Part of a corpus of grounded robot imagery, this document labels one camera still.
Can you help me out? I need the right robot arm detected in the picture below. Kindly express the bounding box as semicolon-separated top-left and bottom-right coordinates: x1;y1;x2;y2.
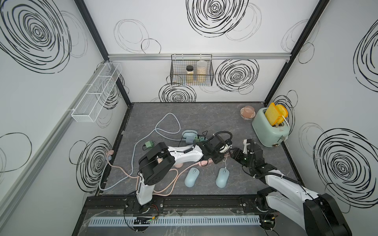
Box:
231;139;352;236

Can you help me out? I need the yellow toast slice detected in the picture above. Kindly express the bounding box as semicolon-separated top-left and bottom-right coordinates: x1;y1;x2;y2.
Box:
265;103;288;126

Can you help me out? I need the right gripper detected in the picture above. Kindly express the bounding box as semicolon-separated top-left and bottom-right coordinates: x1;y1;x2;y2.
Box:
228;147;254;170

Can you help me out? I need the light blue power cable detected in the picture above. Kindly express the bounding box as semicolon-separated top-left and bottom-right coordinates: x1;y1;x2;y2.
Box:
98;112;187;191

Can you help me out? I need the black wire basket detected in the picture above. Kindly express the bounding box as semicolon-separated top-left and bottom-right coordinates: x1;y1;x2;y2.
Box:
169;54;214;87

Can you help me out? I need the mint green toaster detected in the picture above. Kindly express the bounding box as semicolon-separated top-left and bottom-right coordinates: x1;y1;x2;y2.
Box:
252;108;290;148

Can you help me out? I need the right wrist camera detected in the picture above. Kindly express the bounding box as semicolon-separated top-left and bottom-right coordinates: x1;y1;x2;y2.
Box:
243;139;252;155

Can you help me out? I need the blue mouse behind strip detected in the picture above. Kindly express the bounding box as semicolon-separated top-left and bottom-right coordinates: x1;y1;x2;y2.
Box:
182;130;198;139

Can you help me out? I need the pink power cable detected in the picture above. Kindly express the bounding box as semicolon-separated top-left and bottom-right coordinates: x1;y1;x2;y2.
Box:
105;150;201;198

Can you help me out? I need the white lid tall jar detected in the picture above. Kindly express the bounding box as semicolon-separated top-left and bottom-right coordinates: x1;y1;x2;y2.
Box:
196;60;207;85

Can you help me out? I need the pink power strip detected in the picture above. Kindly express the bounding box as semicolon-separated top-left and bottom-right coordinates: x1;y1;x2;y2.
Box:
198;153;230;168

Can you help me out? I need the white wire shelf basket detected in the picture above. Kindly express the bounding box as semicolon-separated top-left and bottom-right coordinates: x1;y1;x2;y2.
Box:
71;62;122;123

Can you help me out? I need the green charger plug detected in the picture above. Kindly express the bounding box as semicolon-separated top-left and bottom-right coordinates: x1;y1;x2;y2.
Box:
144;141;155;148

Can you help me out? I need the brown lid spice jar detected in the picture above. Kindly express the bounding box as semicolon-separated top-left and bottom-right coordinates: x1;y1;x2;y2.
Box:
186;65;194;84

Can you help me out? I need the grey cable duct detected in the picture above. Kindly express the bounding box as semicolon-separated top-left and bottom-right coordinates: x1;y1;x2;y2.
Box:
88;215;261;228

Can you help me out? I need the pink glass bowl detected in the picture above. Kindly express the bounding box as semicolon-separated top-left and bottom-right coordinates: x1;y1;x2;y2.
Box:
240;105;256;120

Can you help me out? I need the blue power strip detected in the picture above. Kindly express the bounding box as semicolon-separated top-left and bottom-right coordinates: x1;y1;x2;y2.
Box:
185;136;207;145

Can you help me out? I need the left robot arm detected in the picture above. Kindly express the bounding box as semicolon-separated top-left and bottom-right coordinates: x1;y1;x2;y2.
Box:
136;131;233;206

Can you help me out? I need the light blue mouse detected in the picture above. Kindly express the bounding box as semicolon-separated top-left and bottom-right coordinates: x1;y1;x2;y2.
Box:
216;168;229;188
184;167;200;188

